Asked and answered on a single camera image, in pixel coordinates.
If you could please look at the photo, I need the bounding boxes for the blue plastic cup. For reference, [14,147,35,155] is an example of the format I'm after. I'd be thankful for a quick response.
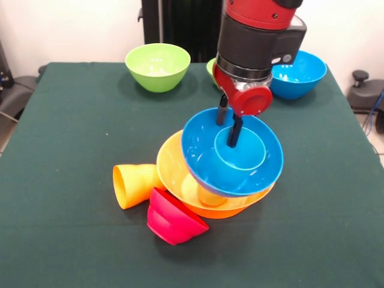
[197,126,267,191]

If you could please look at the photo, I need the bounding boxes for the blue floor cable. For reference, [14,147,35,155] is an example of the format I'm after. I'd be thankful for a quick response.
[362,89,384,137]

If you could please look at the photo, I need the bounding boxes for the large yellow-orange bowl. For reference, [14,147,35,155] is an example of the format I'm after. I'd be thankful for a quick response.
[156,129,275,219]

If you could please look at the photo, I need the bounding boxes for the orange plastic cup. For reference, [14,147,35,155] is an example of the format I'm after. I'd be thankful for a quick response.
[112,163,166,210]

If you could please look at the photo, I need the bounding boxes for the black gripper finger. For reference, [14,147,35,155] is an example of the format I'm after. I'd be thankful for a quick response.
[227,114,244,149]
[216,93,229,126]

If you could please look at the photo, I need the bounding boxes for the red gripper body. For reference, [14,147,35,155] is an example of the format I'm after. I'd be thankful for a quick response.
[212,62,274,118]

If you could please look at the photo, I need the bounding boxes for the dark green tablecloth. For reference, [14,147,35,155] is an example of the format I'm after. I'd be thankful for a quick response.
[0,61,384,288]

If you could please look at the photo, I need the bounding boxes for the small pink-red bowl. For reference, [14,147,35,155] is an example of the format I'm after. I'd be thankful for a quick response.
[146,186,210,247]

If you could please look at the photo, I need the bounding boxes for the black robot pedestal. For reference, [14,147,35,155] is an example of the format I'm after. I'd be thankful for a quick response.
[137,0,226,63]

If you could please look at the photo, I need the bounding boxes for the green plastic cup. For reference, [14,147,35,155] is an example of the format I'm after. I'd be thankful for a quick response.
[197,185,227,207]

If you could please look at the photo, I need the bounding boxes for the blue plastic bowl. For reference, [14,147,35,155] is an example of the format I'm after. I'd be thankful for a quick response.
[269,50,328,100]
[181,107,285,197]

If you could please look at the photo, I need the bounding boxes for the small green bowl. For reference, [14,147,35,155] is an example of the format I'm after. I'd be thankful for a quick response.
[206,58,221,89]

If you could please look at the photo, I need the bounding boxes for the large green bowl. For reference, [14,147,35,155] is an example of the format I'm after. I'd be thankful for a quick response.
[124,43,191,93]

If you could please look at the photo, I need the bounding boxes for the dark grey stand foot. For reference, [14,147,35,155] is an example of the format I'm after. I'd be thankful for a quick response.
[0,67,46,121]
[347,70,384,113]

